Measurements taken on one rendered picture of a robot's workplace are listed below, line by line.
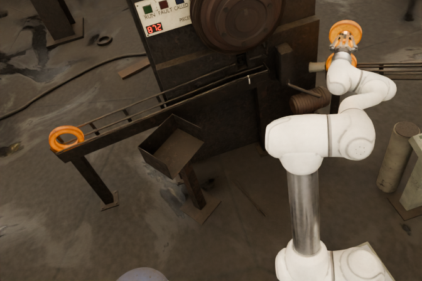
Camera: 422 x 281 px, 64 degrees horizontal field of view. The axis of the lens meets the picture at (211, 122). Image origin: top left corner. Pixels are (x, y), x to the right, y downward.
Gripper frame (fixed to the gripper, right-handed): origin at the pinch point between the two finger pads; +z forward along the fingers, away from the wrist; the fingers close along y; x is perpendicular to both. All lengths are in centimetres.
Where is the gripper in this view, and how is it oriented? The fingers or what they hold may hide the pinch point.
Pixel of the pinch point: (345, 32)
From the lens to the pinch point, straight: 187.2
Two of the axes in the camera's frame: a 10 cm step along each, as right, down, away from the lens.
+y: 9.3, 1.3, -3.5
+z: 3.2, -7.6, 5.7
